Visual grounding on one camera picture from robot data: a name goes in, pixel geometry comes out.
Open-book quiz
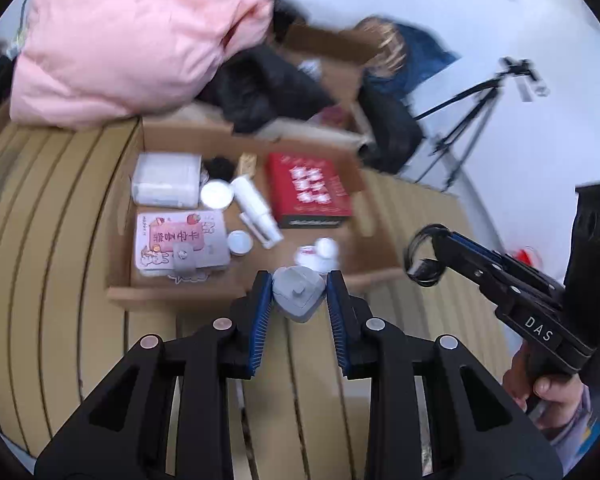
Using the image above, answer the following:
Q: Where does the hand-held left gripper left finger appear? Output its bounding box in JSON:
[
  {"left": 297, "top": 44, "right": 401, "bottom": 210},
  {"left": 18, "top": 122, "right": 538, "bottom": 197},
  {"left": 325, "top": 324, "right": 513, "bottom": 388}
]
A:
[{"left": 34, "top": 270, "right": 273, "bottom": 480}]

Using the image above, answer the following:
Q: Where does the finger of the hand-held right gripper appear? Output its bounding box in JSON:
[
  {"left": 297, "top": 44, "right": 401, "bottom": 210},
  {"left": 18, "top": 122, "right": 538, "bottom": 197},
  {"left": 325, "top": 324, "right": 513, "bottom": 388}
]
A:
[
  {"left": 430, "top": 232, "right": 565, "bottom": 317},
  {"left": 451, "top": 230, "right": 567, "bottom": 288}
]

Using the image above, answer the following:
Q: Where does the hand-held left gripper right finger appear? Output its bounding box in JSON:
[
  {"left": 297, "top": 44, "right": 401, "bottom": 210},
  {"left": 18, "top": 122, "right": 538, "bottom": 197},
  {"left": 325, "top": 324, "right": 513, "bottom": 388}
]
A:
[{"left": 326, "top": 270, "right": 563, "bottom": 480}]

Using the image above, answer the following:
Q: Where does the grey heart-shaped case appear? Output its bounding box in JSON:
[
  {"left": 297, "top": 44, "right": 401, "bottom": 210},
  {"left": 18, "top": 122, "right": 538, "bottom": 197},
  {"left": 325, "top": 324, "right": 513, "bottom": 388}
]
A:
[{"left": 271, "top": 266, "right": 327, "bottom": 323}]

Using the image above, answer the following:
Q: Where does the shallow cardboard tray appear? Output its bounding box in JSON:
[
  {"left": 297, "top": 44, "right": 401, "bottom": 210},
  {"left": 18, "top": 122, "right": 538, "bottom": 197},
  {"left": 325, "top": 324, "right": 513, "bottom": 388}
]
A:
[{"left": 105, "top": 117, "right": 406, "bottom": 303}]

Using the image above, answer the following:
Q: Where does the black hair tie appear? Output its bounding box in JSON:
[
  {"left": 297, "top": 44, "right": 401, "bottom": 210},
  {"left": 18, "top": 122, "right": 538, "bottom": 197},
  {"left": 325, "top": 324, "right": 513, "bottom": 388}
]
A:
[{"left": 402, "top": 224, "right": 448, "bottom": 288}]

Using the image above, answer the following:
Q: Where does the small white round jar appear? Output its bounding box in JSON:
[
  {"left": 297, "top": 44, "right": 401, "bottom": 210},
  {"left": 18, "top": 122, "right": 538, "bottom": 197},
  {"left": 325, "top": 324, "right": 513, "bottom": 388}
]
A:
[{"left": 227, "top": 230, "right": 254, "bottom": 257}]

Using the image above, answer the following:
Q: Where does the white spray bottle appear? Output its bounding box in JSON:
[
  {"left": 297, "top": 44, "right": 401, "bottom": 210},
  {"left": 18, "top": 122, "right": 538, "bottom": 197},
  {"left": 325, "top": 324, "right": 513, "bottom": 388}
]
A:
[{"left": 230, "top": 176, "right": 284, "bottom": 250}]

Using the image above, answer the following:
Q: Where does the pink printed tissue packet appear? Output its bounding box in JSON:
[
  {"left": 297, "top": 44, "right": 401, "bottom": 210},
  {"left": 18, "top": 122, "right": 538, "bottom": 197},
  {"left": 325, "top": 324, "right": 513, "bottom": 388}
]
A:
[{"left": 132, "top": 210, "right": 231, "bottom": 278}]

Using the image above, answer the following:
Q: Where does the round white lid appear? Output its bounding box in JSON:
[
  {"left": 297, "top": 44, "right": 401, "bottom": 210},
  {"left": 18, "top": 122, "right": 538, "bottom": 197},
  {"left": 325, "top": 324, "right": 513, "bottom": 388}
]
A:
[{"left": 200, "top": 180, "right": 233, "bottom": 211}]

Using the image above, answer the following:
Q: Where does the person's right hand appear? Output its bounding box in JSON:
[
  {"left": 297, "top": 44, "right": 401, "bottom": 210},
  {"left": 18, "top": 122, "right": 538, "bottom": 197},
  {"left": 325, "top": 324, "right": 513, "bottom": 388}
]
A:
[{"left": 502, "top": 347, "right": 588, "bottom": 413}]

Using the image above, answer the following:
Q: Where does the small white bottle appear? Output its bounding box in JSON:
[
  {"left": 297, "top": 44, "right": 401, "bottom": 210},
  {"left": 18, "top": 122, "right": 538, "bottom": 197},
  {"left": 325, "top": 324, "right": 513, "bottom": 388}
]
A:
[{"left": 294, "top": 245, "right": 322, "bottom": 273}]

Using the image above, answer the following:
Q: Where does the small white packet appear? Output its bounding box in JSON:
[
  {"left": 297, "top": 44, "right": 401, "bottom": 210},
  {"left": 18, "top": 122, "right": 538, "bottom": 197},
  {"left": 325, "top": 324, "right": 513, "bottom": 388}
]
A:
[{"left": 314, "top": 237, "right": 339, "bottom": 262}]

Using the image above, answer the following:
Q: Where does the small grey clip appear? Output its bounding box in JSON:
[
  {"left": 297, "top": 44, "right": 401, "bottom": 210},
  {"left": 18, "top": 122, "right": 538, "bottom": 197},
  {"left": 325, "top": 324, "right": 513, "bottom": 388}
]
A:
[{"left": 172, "top": 249, "right": 198, "bottom": 283}]

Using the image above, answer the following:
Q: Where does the red box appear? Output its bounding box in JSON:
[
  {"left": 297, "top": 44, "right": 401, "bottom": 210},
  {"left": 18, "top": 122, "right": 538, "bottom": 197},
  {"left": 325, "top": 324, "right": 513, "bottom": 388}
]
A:
[{"left": 265, "top": 152, "right": 355, "bottom": 229}]

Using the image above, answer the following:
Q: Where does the black fuzzy scrunchie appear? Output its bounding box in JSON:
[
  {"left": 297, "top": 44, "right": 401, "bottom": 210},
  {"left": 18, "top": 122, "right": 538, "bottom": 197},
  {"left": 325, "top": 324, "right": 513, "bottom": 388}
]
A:
[{"left": 202, "top": 156, "right": 233, "bottom": 181}]

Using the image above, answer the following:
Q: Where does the white tissue packet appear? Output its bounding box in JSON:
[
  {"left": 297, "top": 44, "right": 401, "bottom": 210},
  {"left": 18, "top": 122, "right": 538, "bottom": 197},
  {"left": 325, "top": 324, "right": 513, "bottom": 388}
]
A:
[{"left": 131, "top": 152, "right": 203, "bottom": 208}]

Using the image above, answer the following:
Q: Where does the black tripod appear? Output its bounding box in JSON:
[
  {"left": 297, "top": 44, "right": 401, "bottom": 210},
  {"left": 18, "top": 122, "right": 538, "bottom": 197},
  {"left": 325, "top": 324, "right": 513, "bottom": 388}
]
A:
[{"left": 412, "top": 65, "right": 511, "bottom": 193}]

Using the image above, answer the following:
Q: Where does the black phone clamp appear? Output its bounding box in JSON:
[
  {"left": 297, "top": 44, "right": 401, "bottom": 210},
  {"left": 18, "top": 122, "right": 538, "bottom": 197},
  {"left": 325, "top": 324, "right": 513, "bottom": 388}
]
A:
[{"left": 500, "top": 57, "right": 551, "bottom": 101}]

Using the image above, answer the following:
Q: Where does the blue fabric bag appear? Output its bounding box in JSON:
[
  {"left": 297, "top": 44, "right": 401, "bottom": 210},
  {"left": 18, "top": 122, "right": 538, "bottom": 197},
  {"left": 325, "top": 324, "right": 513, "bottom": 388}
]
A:
[{"left": 362, "top": 22, "right": 458, "bottom": 98}]

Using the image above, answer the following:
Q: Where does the dark red packet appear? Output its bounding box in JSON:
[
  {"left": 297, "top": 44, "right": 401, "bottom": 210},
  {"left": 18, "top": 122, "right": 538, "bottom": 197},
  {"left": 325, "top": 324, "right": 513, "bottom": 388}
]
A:
[{"left": 320, "top": 105, "right": 353, "bottom": 128}]

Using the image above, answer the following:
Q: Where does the open cardboard box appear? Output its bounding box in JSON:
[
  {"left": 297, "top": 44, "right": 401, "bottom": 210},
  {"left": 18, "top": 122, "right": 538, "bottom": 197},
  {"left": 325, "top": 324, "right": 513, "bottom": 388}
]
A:
[{"left": 275, "top": 22, "right": 381, "bottom": 146}]

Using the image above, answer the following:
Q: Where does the black jacket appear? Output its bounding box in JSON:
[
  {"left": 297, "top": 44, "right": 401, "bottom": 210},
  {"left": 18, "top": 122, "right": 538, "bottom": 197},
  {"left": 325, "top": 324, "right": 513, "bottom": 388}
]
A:
[{"left": 197, "top": 47, "right": 336, "bottom": 133}]

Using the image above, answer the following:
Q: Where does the wicker ball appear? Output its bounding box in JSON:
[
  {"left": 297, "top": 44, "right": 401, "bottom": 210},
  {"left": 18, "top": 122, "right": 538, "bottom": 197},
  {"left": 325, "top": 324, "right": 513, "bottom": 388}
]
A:
[{"left": 355, "top": 16, "right": 406, "bottom": 73}]

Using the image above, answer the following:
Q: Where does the pink down jacket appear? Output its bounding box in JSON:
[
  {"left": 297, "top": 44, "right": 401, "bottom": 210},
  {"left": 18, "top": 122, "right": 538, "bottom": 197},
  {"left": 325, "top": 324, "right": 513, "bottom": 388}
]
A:
[{"left": 10, "top": 0, "right": 276, "bottom": 131}]

